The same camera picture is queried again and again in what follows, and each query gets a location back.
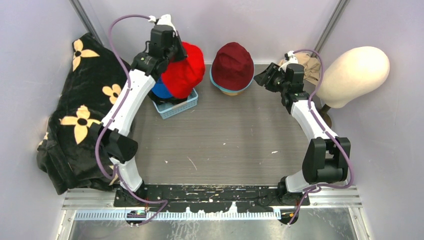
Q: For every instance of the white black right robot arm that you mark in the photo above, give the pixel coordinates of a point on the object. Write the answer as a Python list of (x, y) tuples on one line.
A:
[(324, 163)]

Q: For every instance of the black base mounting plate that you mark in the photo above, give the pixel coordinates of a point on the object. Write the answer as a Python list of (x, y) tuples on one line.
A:
[(210, 198)]

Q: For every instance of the dark green bucket hat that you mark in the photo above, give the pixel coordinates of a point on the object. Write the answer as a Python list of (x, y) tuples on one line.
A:
[(159, 100)]

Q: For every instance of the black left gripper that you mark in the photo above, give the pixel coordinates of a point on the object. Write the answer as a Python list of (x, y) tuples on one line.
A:
[(181, 54)]

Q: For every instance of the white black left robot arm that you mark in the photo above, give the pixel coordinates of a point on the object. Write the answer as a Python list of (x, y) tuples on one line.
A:
[(114, 151)]

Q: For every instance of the wooden hat stand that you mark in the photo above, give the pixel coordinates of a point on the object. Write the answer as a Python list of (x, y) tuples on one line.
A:
[(232, 93)]

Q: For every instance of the beige crumpled cloth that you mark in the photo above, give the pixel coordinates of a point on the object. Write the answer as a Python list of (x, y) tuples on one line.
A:
[(312, 67)]

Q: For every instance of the blue bucket hat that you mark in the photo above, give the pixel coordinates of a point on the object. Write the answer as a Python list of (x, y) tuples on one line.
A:
[(160, 90)]

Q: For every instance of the light blue plastic basket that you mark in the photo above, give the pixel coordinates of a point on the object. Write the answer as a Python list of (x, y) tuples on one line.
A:
[(167, 110)]

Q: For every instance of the bright red bucket hat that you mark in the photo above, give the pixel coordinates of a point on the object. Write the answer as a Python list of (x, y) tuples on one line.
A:
[(181, 77)]

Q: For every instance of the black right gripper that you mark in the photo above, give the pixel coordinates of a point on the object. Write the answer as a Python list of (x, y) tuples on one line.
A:
[(271, 71)]

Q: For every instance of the dark red bucket hat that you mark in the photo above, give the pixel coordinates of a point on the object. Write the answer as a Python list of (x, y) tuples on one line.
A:
[(233, 67)]

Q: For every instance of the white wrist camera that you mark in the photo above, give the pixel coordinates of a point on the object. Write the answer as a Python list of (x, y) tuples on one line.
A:
[(165, 19), (289, 58)]

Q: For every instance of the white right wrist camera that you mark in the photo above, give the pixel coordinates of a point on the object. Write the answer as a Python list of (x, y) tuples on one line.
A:
[(289, 58)]

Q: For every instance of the black floral blanket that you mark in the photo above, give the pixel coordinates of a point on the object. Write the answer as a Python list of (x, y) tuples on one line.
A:
[(67, 152)]

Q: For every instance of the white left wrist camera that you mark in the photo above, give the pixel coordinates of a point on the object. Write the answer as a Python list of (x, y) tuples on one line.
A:
[(165, 19)]

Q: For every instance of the beige mannequin head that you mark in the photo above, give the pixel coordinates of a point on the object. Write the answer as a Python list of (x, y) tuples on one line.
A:
[(353, 74)]

